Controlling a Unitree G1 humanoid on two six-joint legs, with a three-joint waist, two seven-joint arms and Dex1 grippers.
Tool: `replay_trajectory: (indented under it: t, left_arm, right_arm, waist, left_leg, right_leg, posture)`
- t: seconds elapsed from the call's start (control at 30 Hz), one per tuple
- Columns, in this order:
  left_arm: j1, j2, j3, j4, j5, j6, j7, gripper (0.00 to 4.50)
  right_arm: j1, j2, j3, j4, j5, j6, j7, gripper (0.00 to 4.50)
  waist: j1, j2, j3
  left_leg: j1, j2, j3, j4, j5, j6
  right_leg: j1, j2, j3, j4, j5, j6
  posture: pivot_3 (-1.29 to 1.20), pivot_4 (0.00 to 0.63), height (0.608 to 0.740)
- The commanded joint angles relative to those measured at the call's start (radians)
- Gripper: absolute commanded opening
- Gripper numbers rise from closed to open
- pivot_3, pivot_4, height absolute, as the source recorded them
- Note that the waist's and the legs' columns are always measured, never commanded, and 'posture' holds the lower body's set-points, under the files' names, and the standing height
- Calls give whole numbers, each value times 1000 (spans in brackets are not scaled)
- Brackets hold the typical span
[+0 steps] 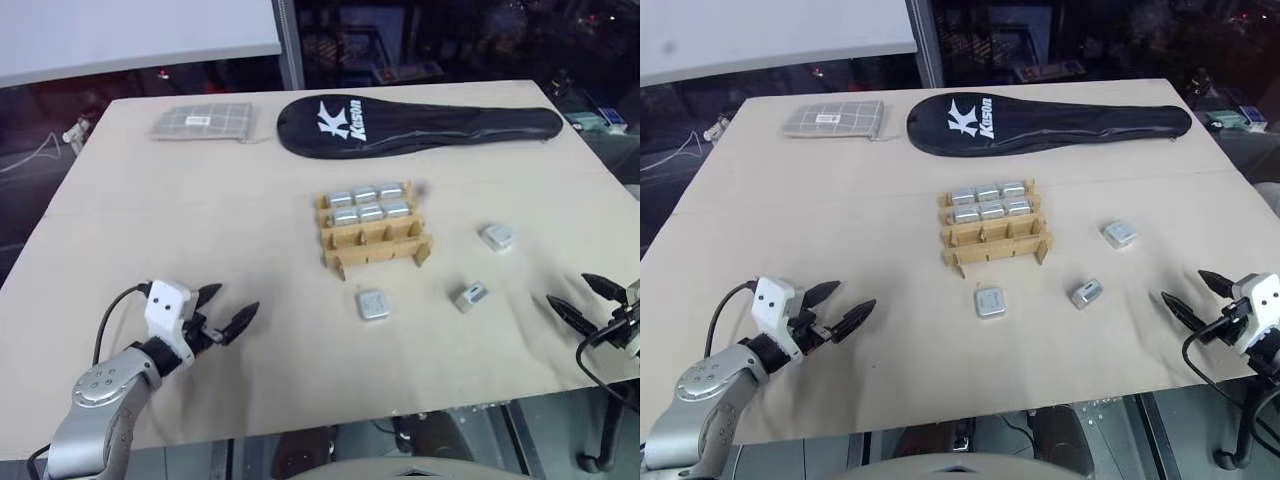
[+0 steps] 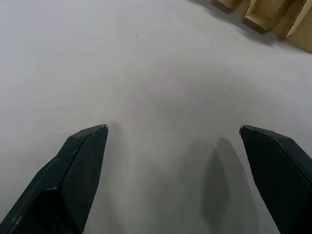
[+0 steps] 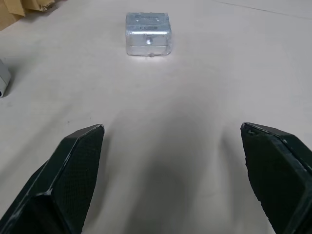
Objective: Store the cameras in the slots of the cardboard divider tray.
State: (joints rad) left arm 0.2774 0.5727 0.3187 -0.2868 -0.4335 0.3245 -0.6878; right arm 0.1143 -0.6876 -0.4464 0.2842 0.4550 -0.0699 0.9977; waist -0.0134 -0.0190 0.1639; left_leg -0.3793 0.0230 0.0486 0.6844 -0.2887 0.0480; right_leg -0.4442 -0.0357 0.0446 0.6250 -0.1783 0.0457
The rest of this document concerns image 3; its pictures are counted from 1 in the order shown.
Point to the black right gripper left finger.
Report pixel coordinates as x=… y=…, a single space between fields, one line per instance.
x=56 y=185

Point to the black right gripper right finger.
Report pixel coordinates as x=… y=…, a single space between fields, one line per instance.
x=275 y=175

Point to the cardboard box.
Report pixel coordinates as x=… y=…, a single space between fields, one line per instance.
x=14 y=9

